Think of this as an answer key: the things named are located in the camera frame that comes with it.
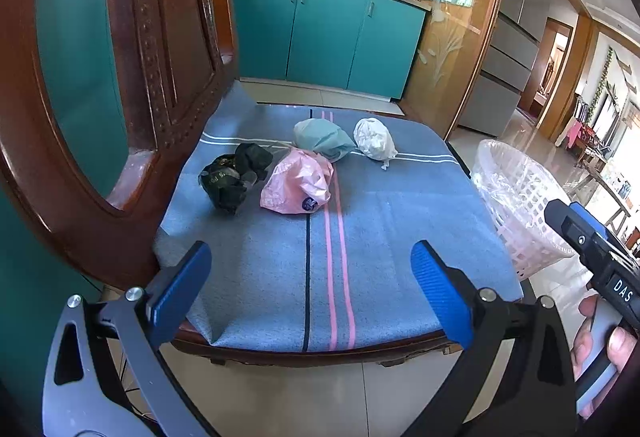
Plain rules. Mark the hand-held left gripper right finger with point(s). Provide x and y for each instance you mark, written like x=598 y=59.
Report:
x=440 y=297

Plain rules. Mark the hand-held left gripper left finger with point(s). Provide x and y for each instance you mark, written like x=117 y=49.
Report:
x=180 y=289

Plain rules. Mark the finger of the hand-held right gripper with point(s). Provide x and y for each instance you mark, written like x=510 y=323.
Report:
x=597 y=222
x=575 y=229

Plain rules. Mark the white plastic mesh basket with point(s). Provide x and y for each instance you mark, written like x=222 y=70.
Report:
x=520 y=237

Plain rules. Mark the person's right hand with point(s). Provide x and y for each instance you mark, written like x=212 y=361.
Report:
x=582 y=342

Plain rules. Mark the blue striped seat cloth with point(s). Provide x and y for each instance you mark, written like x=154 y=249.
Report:
x=390 y=227

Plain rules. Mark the clear plastic basket liner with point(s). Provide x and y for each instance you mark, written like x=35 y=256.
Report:
x=500 y=187

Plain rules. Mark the black plastic bag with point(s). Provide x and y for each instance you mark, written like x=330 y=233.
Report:
x=225 y=187

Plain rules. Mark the green leaf garland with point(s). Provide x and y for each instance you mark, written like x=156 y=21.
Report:
x=602 y=77

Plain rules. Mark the pink plastic bag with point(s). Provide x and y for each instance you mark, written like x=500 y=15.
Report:
x=295 y=182

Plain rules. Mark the crumpled white plastic bag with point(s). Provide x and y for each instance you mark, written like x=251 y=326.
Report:
x=372 y=139

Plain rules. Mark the grey refrigerator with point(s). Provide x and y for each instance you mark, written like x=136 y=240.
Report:
x=505 y=67

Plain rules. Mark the teal plastic bag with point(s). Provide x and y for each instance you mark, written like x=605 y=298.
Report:
x=320 y=137

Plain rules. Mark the wooden framed glass door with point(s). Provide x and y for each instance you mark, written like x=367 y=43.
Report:
x=450 y=42

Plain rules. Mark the carved wooden chair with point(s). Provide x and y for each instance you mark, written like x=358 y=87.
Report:
x=165 y=17

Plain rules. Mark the wooden door frame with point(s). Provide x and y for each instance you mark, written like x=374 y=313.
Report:
x=575 y=67

